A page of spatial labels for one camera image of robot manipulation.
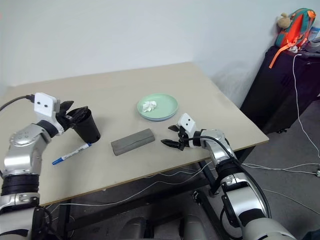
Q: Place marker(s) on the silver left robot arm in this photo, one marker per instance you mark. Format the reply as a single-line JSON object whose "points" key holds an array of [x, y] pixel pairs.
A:
{"points": [[22, 150]]}

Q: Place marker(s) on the green plate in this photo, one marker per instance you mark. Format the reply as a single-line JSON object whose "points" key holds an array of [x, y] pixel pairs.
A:
{"points": [[165, 105]]}

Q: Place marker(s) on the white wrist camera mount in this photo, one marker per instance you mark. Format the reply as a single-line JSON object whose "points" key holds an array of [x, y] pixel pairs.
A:
{"points": [[187, 122], [45, 103]]}

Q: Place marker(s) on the teal orange backpack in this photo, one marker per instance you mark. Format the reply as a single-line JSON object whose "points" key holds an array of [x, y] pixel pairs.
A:
{"points": [[295, 27]]}

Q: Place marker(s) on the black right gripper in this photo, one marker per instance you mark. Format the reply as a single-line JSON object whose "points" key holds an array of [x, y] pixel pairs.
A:
{"points": [[183, 140]]}

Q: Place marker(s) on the grey felt glasses case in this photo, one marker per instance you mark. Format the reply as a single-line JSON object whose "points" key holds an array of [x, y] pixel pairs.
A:
{"points": [[132, 141]]}

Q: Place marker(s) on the black metal table frame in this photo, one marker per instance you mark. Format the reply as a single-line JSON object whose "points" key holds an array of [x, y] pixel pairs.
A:
{"points": [[160, 197]]}

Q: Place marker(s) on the black cabinet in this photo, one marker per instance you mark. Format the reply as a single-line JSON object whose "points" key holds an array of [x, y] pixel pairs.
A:
{"points": [[275, 87]]}

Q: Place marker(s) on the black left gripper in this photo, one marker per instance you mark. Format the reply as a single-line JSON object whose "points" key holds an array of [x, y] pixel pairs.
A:
{"points": [[64, 118]]}

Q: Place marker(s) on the grey device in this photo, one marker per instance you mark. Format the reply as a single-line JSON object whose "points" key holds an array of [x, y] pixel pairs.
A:
{"points": [[312, 47]]}

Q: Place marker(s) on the beige plush toy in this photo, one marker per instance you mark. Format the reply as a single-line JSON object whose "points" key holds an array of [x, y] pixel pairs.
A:
{"points": [[283, 22]]}

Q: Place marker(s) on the black pen holder cup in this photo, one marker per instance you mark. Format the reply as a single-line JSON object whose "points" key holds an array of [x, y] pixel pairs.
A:
{"points": [[87, 130]]}

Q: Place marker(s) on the blue plate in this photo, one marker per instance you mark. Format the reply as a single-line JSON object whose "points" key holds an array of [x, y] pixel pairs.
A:
{"points": [[160, 119]]}

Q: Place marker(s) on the blue white box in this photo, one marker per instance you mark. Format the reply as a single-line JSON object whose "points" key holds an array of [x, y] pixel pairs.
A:
{"points": [[315, 33]]}

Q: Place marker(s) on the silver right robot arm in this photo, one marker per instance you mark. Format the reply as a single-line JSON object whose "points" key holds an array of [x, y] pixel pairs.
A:
{"points": [[250, 200]]}

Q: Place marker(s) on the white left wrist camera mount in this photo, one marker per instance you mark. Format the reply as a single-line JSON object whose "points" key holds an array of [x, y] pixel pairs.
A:
{"points": [[45, 103]]}

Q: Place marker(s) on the blue whiteboard marker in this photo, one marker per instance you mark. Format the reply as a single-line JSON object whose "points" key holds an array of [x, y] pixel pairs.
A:
{"points": [[71, 155]]}

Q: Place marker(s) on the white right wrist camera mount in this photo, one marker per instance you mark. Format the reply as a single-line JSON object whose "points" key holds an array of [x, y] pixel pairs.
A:
{"points": [[187, 122]]}

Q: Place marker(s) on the crumpled white tissue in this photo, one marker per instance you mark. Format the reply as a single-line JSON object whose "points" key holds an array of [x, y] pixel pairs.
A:
{"points": [[149, 106]]}

